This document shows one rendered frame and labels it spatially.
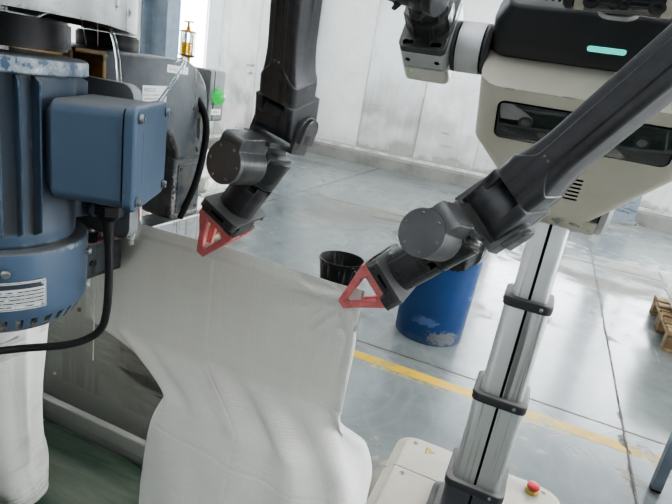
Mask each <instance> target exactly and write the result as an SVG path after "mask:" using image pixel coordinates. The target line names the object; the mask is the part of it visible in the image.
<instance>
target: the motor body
mask: <svg viewBox="0 0 672 504"><path fill-rule="evenodd" d="M88 76H89V64H88V63H87V62H86V61H84V60H81V59H76V58H72V57H67V56H61V55H56V54H50V53H44V52H38V51H32V50H26V49H19V48H13V47H9V50H5V49H0V333H6V332H15V331H21V330H26V329H31V328H35V327H38V326H42V325H45V324H47V323H50V322H52V321H55V320H57V319H59V318H60V317H62V316H64V315H65V314H67V313H68V312H70V311H71V310H72V309H73V308H74V307H75V305H76V304H77V302H78V301H79V300H80V298H81V297H82V296H83V294H84V292H85V289H86V284H87V263H88V255H90V254H91V253H92V249H91V248H90V247H88V229H87V227H86V226H85V225H84V224H83V223H82V222H80V221H79V220H77V219H76V200H70V199H64V198H58V197H55V196H54V195H53V194H52V192H51V190H50V184H49V183H48V182H47V169H46V110H47V108H48V107H50V104H51V102H52V101H53V99H55V98H57V97H67V96H77V95H88V81H86V80H85V79H83V78H86V77H88Z"/></svg>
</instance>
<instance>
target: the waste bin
mask: <svg viewBox="0 0 672 504"><path fill-rule="evenodd" d="M478 242H479V244H480V246H481V247H479V253H478V254H476V255H474V256H472V257H470V258H468V259H467V260H465V261H463V262H461V263H459V264H457V265H455V266H453V267H452V268H450V269H448V270H446V271H444V270H442V271H443V272H441V273H440V274H438V275H437V276H435V277H433V278H431V279H429V280H427V281H425V282H423V283H422V284H420V285H418V286H416V287H415V289H414V290H413V291H412V292H411V293H410V295H409V296H408V297H407V298H406V299H405V301H404V302H403V303H401V304H400V305H399V307H398V313H397V318H396V327H397V329H398V331H399V332H400V333H401V334H403V335H404V336H405V337H407V338H409V339H411V340H413V341H415V342H418V343H421V344H424V345H428V346H434V347H450V346H454V345H456V344H458V343H459V342H460V340H461V337H462V334H463V330H464V327H465V324H466V320H467V317H468V313H469V310H470V307H471V303H472V300H473V296H474V293H475V289H476V286H477V283H478V279H479V276H480V272H481V269H482V265H483V262H484V261H485V259H486V256H487V253H488V250H487V249H486V247H485V246H484V245H483V243H482V242H481V241H478Z"/></svg>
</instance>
